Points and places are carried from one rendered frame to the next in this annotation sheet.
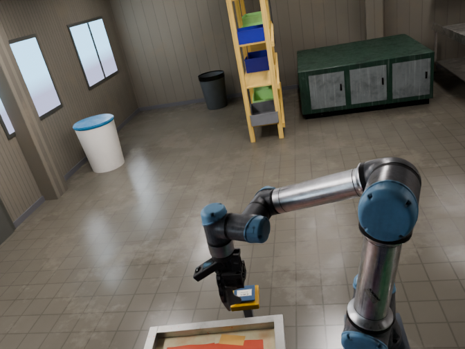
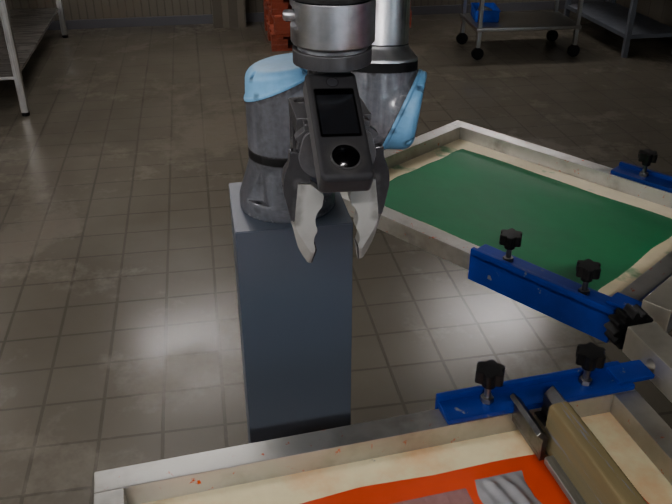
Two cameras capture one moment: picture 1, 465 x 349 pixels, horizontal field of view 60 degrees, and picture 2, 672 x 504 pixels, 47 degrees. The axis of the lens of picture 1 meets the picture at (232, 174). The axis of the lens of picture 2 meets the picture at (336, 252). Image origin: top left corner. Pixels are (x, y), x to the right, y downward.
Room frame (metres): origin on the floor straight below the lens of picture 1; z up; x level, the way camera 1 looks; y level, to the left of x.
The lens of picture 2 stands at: (1.25, 0.71, 1.75)
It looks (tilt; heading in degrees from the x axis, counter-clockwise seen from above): 30 degrees down; 247
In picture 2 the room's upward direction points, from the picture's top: straight up
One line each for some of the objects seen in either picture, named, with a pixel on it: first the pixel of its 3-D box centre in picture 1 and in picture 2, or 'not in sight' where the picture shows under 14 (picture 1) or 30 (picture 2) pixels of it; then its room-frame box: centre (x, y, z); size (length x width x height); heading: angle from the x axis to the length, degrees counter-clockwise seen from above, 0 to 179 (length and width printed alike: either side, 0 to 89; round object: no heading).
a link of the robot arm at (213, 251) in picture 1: (221, 245); (329, 23); (0.99, 0.07, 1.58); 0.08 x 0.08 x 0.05
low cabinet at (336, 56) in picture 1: (357, 74); not in sight; (6.88, -2.48, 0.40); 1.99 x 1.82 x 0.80; 77
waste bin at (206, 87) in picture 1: (214, 90); not in sight; (8.12, 0.02, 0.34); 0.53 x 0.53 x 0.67
